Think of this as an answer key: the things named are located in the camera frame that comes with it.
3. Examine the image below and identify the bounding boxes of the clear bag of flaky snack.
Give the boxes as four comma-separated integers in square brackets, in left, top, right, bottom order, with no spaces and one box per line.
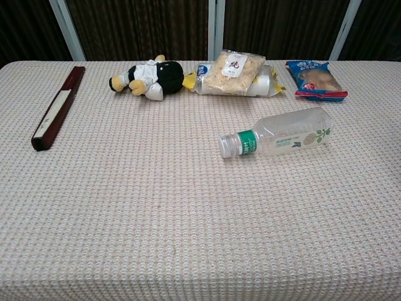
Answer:
[203,50,266,96]

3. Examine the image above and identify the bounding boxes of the dark red folded fan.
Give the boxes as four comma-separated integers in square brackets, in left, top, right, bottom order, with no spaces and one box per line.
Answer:
[31,65,86,152]

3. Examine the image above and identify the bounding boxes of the beige cloth-covered table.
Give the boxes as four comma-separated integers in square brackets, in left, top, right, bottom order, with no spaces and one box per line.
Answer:
[0,60,401,301]

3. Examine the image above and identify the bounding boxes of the black white penguin plush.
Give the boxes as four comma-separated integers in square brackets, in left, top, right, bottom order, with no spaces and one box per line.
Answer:
[108,55,185,102]

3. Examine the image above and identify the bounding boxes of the translucent white bottle cap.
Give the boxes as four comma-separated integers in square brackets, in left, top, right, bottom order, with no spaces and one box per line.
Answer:
[218,133,241,160]

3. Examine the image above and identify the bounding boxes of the dark screen panel white frame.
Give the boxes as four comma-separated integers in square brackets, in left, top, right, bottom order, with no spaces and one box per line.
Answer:
[216,0,361,62]
[49,0,217,62]
[329,0,401,62]
[0,0,86,68]

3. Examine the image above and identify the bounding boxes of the transparent plastic bottle green label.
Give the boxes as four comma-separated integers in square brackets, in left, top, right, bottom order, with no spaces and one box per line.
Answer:
[218,107,333,160]

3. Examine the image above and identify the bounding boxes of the blue snack bag with pastries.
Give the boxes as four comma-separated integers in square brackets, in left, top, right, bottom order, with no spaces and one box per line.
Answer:
[285,60,349,102]

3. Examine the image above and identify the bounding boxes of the clear yellow-edged pack white rolls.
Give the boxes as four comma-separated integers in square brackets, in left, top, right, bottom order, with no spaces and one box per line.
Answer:
[183,63,287,98]

